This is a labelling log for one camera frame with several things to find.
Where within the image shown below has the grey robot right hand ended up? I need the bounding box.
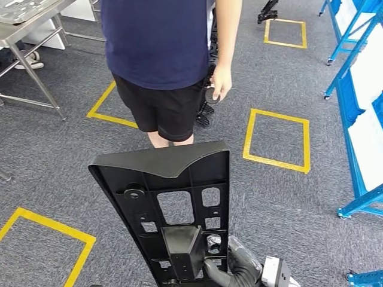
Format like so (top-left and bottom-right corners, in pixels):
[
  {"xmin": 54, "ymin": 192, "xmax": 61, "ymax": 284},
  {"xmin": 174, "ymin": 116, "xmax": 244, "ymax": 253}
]
[{"xmin": 203, "ymin": 234, "xmax": 264, "ymax": 287}]

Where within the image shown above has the person's white shoe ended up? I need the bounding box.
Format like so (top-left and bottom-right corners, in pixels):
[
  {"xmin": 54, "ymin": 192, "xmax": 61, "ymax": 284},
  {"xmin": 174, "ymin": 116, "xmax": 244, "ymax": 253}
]
[{"xmin": 14, "ymin": 50, "xmax": 45, "ymax": 71}]

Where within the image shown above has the black stand foot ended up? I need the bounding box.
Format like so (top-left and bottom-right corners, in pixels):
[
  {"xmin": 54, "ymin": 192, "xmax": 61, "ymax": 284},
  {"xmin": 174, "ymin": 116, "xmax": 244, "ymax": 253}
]
[{"xmin": 257, "ymin": 0, "xmax": 280, "ymax": 25}]

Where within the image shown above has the black plastic panel part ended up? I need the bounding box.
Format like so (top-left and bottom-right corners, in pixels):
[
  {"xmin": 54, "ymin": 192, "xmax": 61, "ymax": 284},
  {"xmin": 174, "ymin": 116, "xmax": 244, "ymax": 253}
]
[{"xmin": 88, "ymin": 141, "xmax": 231, "ymax": 287}]

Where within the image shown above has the white cabinet panel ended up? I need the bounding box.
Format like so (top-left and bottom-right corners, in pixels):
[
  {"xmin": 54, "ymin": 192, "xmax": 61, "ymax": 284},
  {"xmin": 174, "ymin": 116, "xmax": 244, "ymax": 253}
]
[
  {"xmin": 60, "ymin": 0, "xmax": 97, "ymax": 23},
  {"xmin": 22, "ymin": 19, "xmax": 66, "ymax": 51}
]

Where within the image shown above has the person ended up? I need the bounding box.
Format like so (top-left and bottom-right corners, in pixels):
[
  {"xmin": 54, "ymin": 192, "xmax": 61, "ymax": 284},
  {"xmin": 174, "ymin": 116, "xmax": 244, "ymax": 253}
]
[{"xmin": 100, "ymin": 0, "xmax": 243, "ymax": 149}]

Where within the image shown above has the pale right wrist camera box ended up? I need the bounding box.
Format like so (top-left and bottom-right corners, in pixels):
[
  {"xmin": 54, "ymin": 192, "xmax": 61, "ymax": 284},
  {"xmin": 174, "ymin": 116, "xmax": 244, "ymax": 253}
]
[{"xmin": 261, "ymin": 255, "xmax": 292, "ymax": 287}]

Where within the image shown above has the grey metal stamped plate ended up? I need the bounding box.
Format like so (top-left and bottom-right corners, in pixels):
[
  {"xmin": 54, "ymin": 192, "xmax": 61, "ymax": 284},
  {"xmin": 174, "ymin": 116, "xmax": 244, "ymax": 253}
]
[{"xmin": 0, "ymin": 0, "xmax": 63, "ymax": 26}]

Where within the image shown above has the person's left hand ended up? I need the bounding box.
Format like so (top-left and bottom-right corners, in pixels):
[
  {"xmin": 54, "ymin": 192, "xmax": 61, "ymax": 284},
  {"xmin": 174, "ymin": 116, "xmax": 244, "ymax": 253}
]
[{"xmin": 211, "ymin": 63, "xmax": 233, "ymax": 103}]

